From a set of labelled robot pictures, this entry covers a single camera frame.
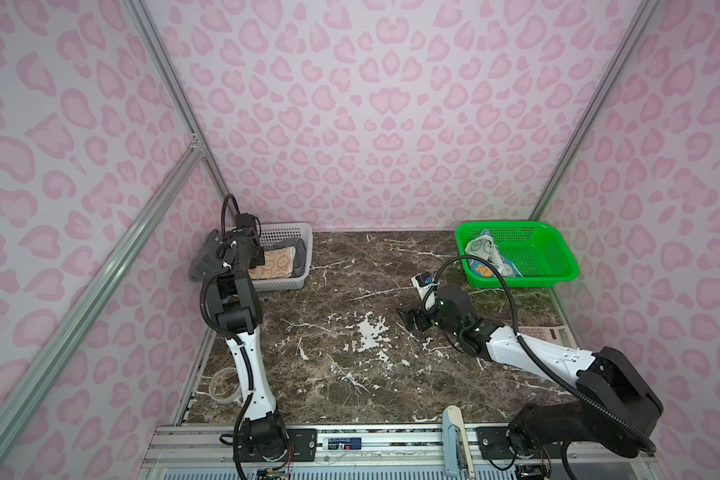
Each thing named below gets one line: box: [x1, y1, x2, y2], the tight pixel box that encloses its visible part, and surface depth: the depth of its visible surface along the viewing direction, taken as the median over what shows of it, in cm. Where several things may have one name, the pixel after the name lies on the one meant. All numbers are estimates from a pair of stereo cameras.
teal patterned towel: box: [465, 228, 523, 278], surface depth 107 cm
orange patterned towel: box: [248, 246, 296, 279], surface depth 105 cm
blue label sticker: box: [328, 437, 362, 450], surface depth 73 cm
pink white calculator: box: [518, 325, 577, 349], surface depth 92 cm
